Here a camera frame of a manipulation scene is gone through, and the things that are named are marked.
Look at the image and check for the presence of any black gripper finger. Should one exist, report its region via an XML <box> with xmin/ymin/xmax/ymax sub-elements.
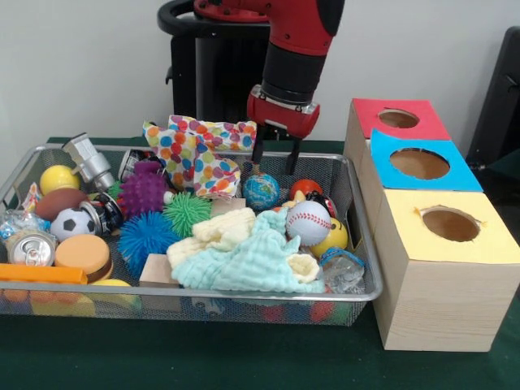
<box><xmin>285</xmin><ymin>137</ymin><xmax>304</xmax><ymax>176</ymax></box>
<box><xmin>251</xmin><ymin>120</ymin><xmax>265</xmax><ymax>163</ymax></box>

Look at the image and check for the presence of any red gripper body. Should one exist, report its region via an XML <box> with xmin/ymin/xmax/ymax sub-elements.
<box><xmin>246</xmin><ymin>84</ymin><xmax>321</xmax><ymax>141</ymax></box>

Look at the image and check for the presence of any yellow plush duck toy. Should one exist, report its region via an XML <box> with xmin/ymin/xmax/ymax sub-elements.
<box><xmin>282</xmin><ymin>190</ymin><xmax>308</xmax><ymax>209</ymax></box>

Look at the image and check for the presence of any blue green globe ball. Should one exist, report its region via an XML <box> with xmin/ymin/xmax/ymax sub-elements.
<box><xmin>242</xmin><ymin>173</ymin><xmax>281</xmax><ymax>212</ymax></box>

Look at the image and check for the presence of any shallow mesh bin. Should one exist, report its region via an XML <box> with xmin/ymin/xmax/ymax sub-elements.
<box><xmin>0</xmin><ymin>144</ymin><xmax>384</xmax><ymax>328</ymax></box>

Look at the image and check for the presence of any wooden three-hole box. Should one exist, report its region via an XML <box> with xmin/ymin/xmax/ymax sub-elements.
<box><xmin>343</xmin><ymin>98</ymin><xmax>520</xmax><ymax>353</ymax></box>

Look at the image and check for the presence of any red orange ball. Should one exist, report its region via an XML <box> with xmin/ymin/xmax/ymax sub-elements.
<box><xmin>290</xmin><ymin>180</ymin><xmax>324</xmax><ymax>202</ymax></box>

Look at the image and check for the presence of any white baseball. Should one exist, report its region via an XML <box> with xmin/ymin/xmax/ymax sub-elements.
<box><xmin>285</xmin><ymin>200</ymin><xmax>332</xmax><ymax>248</ymax></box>

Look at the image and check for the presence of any yellow ball with black band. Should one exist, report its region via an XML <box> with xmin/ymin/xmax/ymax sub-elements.
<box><xmin>310</xmin><ymin>218</ymin><xmax>349</xmax><ymax>258</ymax></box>

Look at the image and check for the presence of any pale yellow muslin cloth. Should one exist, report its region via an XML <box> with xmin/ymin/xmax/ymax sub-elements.
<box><xmin>166</xmin><ymin>206</ymin><xmax>321</xmax><ymax>284</ymax></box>

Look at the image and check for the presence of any green spiky ball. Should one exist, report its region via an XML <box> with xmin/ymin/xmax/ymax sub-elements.
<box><xmin>162</xmin><ymin>193</ymin><xmax>215</xmax><ymax>240</ymax></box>

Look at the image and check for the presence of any teal muslin cloth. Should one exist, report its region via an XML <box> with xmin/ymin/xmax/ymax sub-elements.
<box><xmin>170</xmin><ymin>209</ymin><xmax>326</xmax><ymax>294</ymax></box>

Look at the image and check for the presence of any purple knobbly toy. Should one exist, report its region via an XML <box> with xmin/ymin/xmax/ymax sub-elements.
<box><xmin>117</xmin><ymin>161</ymin><xmax>171</xmax><ymax>219</ymax></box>

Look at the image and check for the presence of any blue spiky ball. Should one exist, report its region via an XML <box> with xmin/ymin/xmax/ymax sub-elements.
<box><xmin>117</xmin><ymin>210</ymin><xmax>184</xmax><ymax>276</ymax></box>

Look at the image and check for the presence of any plain yellow ball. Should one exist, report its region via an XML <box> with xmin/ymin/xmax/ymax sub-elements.
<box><xmin>39</xmin><ymin>165</ymin><xmax>81</xmax><ymax>196</ymax></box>

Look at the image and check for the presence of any brown toy football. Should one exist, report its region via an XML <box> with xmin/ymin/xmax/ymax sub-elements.
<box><xmin>34</xmin><ymin>188</ymin><xmax>89</xmax><ymax>223</ymax></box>

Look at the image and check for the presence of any orange foam disc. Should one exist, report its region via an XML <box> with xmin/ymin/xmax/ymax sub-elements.
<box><xmin>54</xmin><ymin>233</ymin><xmax>114</xmax><ymax>284</ymax></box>

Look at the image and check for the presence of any black upright panel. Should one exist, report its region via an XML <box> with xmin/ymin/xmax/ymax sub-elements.
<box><xmin>466</xmin><ymin>26</ymin><xmax>520</xmax><ymax>171</ymax></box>

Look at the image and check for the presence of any dark green side-table cloth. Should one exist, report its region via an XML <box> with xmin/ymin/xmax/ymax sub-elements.
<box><xmin>483</xmin><ymin>152</ymin><xmax>520</xmax><ymax>196</ymax></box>

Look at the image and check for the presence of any dark green table cloth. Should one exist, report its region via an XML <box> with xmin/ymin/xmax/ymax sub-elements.
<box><xmin>0</xmin><ymin>136</ymin><xmax>520</xmax><ymax>390</ymax></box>

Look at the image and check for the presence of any orange toy brick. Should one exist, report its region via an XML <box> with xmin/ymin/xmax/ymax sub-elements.
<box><xmin>0</xmin><ymin>263</ymin><xmax>89</xmax><ymax>285</ymax></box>

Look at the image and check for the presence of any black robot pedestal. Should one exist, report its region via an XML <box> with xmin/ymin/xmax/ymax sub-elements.
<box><xmin>157</xmin><ymin>0</ymin><xmax>301</xmax><ymax>141</ymax></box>

